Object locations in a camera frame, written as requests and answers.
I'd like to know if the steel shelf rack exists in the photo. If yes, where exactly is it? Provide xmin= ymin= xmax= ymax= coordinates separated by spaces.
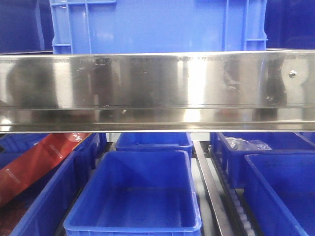
xmin=0 ymin=49 xmax=315 ymax=236

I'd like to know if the large blue crate upper shelf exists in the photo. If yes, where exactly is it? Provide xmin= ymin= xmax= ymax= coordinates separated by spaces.
xmin=50 ymin=0 xmax=267 ymax=54

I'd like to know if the red packaging box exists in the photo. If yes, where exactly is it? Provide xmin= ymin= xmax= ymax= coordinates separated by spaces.
xmin=0 ymin=133 xmax=90 ymax=207

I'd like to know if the blue bin rear centre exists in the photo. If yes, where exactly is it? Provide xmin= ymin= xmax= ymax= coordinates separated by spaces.
xmin=115 ymin=132 xmax=193 ymax=158

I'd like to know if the blue empty bin centre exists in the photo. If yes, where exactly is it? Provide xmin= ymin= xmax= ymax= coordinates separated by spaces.
xmin=63 ymin=150 xmax=202 ymax=236

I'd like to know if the clear plastic bag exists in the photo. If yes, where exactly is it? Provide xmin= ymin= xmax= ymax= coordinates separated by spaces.
xmin=225 ymin=137 xmax=272 ymax=150

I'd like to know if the blue bin with plastic bag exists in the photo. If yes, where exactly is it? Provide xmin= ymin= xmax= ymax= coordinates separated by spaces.
xmin=210 ymin=132 xmax=315 ymax=188

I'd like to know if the blue bin right front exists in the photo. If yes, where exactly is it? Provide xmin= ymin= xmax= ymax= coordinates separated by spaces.
xmin=244 ymin=154 xmax=315 ymax=236

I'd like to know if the blue bin left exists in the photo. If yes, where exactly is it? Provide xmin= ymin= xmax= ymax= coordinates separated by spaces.
xmin=0 ymin=133 xmax=107 ymax=236

